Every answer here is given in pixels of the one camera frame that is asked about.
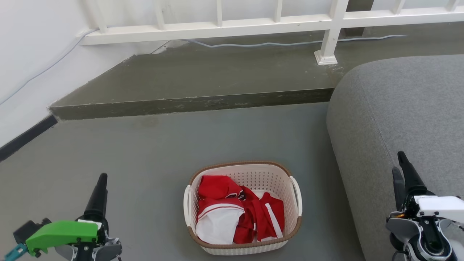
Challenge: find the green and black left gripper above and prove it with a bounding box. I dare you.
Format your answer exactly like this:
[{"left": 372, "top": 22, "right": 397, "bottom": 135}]
[{"left": 26, "top": 173, "right": 109, "bottom": 257}]

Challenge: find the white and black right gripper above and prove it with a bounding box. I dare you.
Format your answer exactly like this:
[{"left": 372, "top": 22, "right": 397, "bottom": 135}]
[{"left": 391, "top": 151, "right": 464, "bottom": 224}]

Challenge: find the white laundry basket brown rim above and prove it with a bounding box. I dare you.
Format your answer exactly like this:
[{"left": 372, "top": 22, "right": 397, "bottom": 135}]
[{"left": 183, "top": 161, "right": 303, "bottom": 256}]

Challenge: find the grey fabric sofa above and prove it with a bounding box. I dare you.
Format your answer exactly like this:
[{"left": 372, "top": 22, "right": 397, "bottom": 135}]
[{"left": 326, "top": 54, "right": 464, "bottom": 261}]

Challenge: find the black baseboard strip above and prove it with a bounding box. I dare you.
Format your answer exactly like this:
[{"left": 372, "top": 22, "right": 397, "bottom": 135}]
[{"left": 0, "top": 115, "right": 58, "bottom": 162}]

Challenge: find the red jersey white lining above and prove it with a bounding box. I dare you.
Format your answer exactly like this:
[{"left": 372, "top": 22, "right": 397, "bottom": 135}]
[{"left": 196, "top": 175, "right": 254, "bottom": 245}]

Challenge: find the red garment white side stripe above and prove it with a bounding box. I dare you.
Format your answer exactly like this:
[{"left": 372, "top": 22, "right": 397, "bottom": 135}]
[{"left": 234, "top": 187, "right": 285, "bottom": 244}]

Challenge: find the white railing fence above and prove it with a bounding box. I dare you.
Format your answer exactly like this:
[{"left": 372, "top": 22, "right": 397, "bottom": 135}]
[{"left": 78, "top": 0, "right": 464, "bottom": 66}]

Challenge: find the teal cable connector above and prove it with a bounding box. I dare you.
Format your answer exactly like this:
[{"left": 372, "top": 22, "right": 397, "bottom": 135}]
[{"left": 3, "top": 243, "right": 28, "bottom": 261}]

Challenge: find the light grey cable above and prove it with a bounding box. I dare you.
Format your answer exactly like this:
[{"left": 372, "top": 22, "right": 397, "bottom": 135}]
[
  {"left": 0, "top": 28, "right": 99, "bottom": 106},
  {"left": 181, "top": 34, "right": 407, "bottom": 49}
]

